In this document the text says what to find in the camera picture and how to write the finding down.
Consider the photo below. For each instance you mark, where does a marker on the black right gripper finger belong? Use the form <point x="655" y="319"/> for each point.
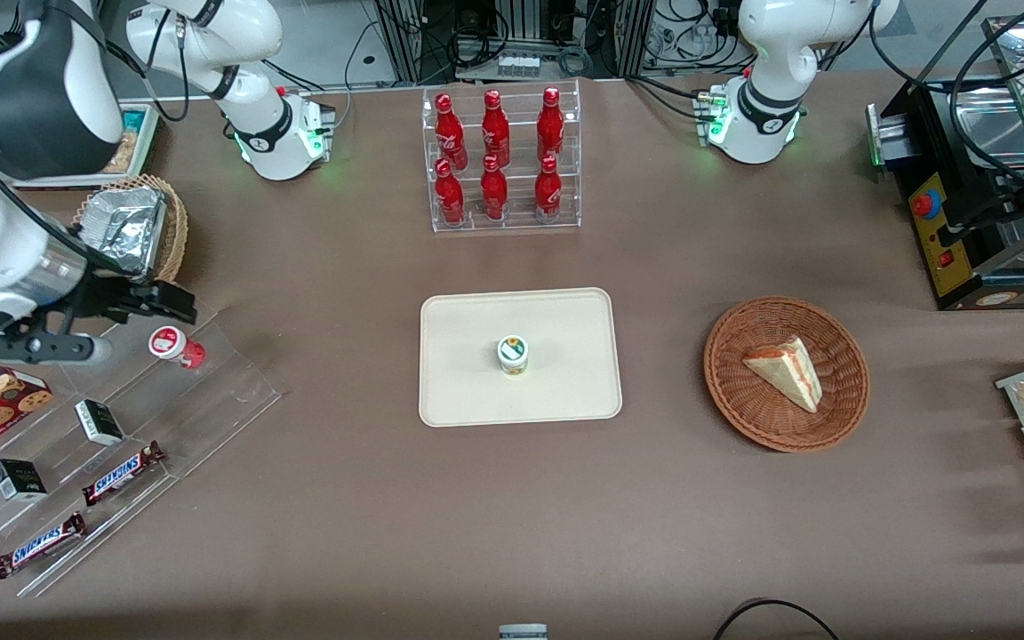
<point x="134" y="311"/>
<point x="179" y="304"/>

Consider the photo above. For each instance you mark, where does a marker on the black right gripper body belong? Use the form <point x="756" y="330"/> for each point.
<point x="117" y="298"/>

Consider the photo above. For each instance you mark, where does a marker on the red strawberry gum jar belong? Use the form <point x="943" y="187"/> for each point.
<point x="167" y="342"/>

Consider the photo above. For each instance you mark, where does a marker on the aluminium foil tray stack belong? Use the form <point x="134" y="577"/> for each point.
<point x="130" y="227"/>

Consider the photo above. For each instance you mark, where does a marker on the cream plastic tray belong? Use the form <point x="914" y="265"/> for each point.
<point x="565" y="391"/>

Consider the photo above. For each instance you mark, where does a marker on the light wicker basket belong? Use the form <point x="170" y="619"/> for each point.
<point x="176" y="236"/>

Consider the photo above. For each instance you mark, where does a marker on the clear acrylic stepped display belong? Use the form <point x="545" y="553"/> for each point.
<point x="228" y="391"/>

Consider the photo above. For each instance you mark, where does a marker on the small black box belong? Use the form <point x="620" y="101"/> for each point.
<point x="21" y="480"/>
<point x="101" y="425"/>

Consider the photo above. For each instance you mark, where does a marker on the rice cracker bag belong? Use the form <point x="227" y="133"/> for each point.
<point x="125" y="153"/>

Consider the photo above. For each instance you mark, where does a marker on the white snack bin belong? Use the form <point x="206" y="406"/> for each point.
<point x="151" y="142"/>

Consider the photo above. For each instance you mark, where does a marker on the Snickers chocolate bar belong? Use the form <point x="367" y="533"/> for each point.
<point x="121" y="476"/>
<point x="36" y="547"/>

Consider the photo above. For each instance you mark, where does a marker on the teal snack packet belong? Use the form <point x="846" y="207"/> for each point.
<point x="133" y="120"/>

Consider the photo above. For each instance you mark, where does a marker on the red cola bottle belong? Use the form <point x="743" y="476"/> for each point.
<point x="493" y="191"/>
<point x="550" y="124"/>
<point x="495" y="129"/>
<point x="448" y="129"/>
<point x="448" y="196"/>
<point x="548" y="191"/>

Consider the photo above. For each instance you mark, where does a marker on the clear acrylic bottle rack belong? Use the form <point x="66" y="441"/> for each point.
<point x="473" y="224"/>

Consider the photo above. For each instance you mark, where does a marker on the white power strip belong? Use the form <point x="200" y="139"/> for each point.
<point x="518" y="67"/>

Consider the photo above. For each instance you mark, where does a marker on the black equipment rack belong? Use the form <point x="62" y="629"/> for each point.
<point x="512" y="27"/>

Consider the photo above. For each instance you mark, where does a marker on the small grey device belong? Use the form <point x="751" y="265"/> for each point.
<point x="523" y="632"/>

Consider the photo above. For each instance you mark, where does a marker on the brown wicker basket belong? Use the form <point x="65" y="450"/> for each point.
<point x="743" y="400"/>

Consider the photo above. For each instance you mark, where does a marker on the triangular cake slice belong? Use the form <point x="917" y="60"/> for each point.
<point x="788" y="373"/>

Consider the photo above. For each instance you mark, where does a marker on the black appliance with yellow panel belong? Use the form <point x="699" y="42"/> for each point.
<point x="948" y="222"/>

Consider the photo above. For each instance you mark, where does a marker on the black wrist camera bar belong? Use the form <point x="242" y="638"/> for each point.
<point x="32" y="348"/>

